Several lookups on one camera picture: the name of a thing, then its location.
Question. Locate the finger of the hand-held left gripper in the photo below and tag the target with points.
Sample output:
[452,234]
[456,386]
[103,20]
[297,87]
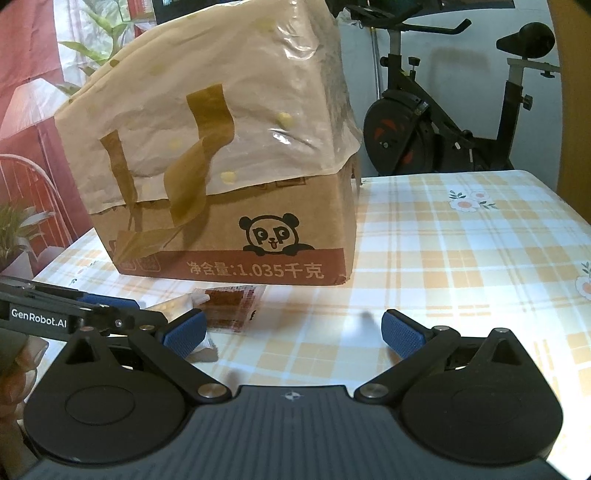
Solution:
[138,317]
[111,302]

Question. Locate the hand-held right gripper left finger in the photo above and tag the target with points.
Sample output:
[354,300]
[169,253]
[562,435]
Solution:
[184,332]

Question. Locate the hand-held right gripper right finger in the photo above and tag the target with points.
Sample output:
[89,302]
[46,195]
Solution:
[402,334]

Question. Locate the white snack packet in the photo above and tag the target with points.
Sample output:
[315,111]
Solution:
[203,353]

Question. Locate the clear packet brown snack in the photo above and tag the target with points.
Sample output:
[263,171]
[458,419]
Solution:
[231,307]

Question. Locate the panda print cardboard box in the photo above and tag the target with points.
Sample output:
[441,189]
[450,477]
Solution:
[300,207]

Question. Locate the translucent plastic bag liner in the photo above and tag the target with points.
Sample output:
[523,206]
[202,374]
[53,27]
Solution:
[184,69]

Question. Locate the person's left hand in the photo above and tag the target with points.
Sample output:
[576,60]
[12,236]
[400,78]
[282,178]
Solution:
[18,374]

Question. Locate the checked floral tablecloth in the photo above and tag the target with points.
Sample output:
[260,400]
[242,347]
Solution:
[461,258]

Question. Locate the red printed curtain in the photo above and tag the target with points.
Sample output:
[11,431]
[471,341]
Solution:
[27,138]

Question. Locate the black exercise bike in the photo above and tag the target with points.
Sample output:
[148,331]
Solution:
[406,134]

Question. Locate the wooden door panel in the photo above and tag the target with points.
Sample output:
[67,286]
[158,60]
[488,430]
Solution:
[577,115]

